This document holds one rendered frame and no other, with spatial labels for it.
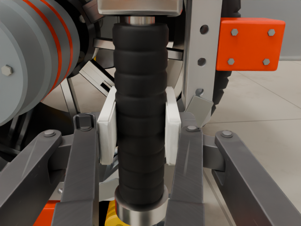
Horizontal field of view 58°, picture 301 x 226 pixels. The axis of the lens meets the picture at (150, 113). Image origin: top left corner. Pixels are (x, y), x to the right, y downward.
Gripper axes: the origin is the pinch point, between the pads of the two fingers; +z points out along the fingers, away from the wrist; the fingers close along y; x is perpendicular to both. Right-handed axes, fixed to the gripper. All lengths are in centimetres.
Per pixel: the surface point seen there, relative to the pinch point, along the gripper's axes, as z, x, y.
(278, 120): 187, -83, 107
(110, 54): 75, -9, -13
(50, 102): 228, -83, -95
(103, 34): 70, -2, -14
